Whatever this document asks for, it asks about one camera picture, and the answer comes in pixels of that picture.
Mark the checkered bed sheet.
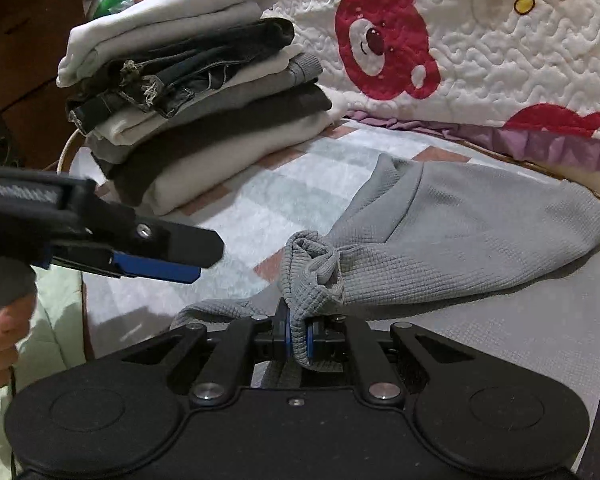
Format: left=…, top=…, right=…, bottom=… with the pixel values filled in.
left=69, top=119, right=600, bottom=470

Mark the grey waffle knit shirt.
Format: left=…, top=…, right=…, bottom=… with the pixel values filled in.
left=174, top=154, right=600, bottom=398

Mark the brown wooden drawer cabinet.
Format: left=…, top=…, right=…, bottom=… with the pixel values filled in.
left=0, top=0, right=86, bottom=170

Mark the red bear quilted blanket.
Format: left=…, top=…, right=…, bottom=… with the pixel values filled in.
left=274, top=0, right=600, bottom=171

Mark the cream folded bottom garment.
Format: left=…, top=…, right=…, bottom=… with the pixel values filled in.
left=140, top=105, right=346, bottom=216

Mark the person's left hand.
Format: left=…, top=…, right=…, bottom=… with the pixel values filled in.
left=0, top=294, right=36, bottom=388

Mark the light green cloth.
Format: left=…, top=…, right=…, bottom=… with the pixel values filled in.
left=0, top=266, right=85, bottom=479

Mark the light grey folded garment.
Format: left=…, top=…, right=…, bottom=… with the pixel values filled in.
left=71, top=1, right=262, bottom=84

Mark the dark brown folded garment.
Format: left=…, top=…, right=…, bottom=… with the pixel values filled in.
left=107, top=82, right=332, bottom=206

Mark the cream folded garment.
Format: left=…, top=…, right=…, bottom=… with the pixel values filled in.
left=85, top=44, right=307, bottom=149
left=140, top=105, right=346, bottom=216

